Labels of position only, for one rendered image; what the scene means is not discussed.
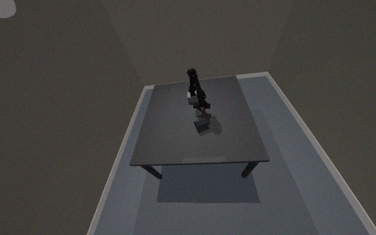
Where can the grey flat panel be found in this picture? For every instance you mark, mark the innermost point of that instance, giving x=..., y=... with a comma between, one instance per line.
x=201, y=124

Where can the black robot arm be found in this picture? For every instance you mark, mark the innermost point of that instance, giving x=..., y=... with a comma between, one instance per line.
x=195, y=86

